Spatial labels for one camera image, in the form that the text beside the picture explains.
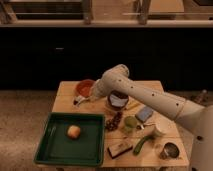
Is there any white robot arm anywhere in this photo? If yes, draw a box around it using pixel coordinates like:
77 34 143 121
91 64 213 171

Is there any dark bowl with cloth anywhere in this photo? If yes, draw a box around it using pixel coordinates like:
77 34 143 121
107 90 129 111

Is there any orange bowl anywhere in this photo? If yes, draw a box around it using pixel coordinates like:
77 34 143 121
76 79 95 98

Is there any yellow banana piece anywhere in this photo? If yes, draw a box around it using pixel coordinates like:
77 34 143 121
125 102 140 110

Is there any purple grapes bunch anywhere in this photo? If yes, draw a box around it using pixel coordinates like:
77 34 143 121
105 112 122 131

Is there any blue sponge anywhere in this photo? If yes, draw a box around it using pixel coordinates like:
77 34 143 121
135 106 153 123

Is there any orange peach fruit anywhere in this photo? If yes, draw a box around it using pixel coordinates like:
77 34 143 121
67 125 81 139

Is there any wooden table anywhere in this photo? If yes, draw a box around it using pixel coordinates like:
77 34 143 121
32 80 190 171

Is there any brown chalkboard eraser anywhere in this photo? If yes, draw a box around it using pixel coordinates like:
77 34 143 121
107 140 133 159

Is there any green cucumber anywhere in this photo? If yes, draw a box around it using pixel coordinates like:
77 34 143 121
133 135 153 155

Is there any white cup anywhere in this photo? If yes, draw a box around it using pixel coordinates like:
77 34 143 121
152 121 168 137

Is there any green plastic tray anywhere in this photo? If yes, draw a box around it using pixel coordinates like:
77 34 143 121
34 113 105 167

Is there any metal tin can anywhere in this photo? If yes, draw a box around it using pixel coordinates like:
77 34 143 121
160 142 180 159

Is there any wooden shelf rail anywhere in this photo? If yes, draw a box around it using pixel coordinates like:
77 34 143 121
0 0 213 28

